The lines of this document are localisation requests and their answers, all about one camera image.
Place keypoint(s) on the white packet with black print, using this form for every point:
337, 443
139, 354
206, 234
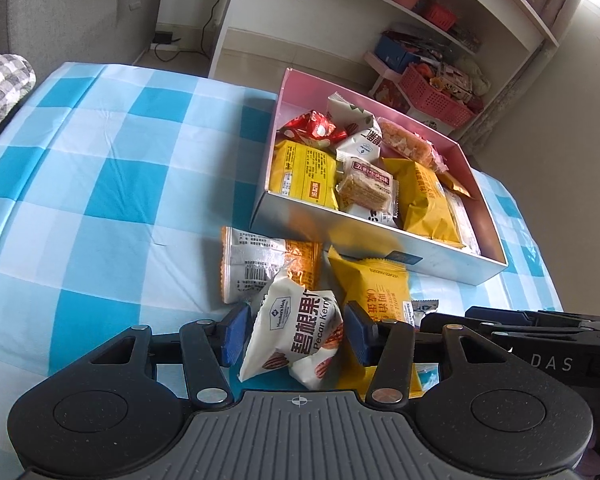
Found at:
375, 217

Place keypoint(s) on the pink-lined white cardboard box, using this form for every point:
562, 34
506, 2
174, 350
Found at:
300, 230

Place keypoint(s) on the white printed box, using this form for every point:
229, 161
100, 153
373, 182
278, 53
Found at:
432, 120

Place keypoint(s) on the pink plastic basket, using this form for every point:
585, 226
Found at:
437, 95

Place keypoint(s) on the blue checked tablecloth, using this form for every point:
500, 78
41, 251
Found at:
105, 185

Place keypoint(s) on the yellow packet with red label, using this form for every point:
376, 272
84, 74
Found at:
302, 172

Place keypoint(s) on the small dark blue packet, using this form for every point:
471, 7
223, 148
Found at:
405, 257

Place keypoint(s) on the red snack packet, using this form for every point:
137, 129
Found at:
302, 122
330, 139

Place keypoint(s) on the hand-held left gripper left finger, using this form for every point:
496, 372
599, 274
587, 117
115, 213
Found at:
235, 332

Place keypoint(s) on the large yellow snack packet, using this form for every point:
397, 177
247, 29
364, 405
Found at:
375, 285

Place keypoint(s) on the red basket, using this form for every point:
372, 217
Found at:
440, 15

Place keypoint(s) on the clear biscuit packet maroon label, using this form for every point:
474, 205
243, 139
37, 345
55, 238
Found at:
367, 185

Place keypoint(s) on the white bookshelf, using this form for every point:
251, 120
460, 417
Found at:
480, 25

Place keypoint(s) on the blue box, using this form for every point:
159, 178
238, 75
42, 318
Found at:
395, 52

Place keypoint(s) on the grey checked cushion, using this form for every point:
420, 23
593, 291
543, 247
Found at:
0, 95

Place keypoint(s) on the gold bar packet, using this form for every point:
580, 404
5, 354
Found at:
455, 186

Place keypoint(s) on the small white packet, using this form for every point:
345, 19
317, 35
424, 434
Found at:
422, 307

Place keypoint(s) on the power strip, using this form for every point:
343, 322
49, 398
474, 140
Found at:
166, 40

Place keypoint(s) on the orange cracker packet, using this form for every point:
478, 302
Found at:
407, 141

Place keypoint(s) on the plain yellow snack packet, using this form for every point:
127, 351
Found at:
422, 205

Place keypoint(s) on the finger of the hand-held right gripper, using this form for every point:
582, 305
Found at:
440, 321
500, 312

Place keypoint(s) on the red box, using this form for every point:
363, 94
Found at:
390, 92

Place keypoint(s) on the large white pecan packet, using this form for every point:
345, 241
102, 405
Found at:
290, 320

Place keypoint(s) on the clear packet with white bar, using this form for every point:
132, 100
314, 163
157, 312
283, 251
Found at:
464, 225

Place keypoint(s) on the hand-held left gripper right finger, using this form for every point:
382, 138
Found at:
360, 332

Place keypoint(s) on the orange and white snack packet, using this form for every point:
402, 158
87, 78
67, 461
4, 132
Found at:
250, 260

